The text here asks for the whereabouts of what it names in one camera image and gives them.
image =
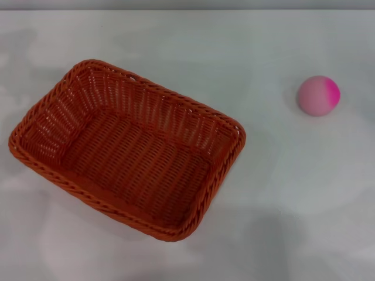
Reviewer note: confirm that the orange woven plastic basket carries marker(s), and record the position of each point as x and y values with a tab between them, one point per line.
137	164

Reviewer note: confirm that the pink peach toy ball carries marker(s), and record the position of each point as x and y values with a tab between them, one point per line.
316	96

